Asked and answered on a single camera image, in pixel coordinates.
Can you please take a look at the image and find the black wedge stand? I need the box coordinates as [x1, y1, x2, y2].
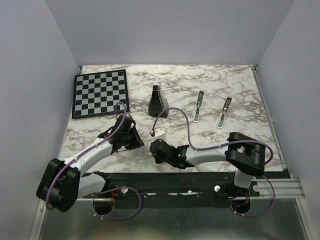
[148, 84, 169, 117]

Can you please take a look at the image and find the small staple box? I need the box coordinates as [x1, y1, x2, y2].
[144, 150, 152, 157]

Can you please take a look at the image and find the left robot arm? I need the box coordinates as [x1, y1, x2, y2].
[36, 115, 144, 213]

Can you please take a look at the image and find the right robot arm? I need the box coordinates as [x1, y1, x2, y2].
[149, 132, 267, 196]

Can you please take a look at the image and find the black white chessboard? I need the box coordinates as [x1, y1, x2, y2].
[71, 69, 130, 119]

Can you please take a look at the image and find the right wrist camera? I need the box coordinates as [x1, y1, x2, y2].
[149, 126, 166, 141]

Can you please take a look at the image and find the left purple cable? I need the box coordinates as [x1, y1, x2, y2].
[45, 101, 143, 221]

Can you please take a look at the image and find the purple cable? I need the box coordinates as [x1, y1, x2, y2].
[150, 107, 276, 218]
[45, 101, 143, 221]

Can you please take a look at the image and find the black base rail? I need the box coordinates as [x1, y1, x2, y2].
[82, 171, 266, 210]

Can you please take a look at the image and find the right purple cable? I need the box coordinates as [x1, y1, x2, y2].
[150, 107, 276, 218]

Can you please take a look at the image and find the aluminium extrusion rail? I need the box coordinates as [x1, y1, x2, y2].
[228, 177, 306, 201]

